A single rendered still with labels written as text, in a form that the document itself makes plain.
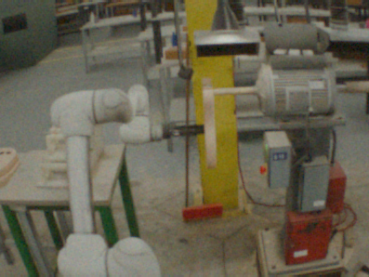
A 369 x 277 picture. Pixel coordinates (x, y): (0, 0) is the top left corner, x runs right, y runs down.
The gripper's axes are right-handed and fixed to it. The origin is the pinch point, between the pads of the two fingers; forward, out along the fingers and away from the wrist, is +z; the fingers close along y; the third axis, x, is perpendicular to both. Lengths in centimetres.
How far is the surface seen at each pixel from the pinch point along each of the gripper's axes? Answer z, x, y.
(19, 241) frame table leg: -99, -46, 34
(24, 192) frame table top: -89, -18, 32
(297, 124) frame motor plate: 44.0, 4.2, 17.9
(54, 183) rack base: -73, -16, 26
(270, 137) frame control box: 28.1, 2.4, 30.8
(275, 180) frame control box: 29, -15, 38
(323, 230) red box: 61, -54, 19
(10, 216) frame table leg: -100, -30, 36
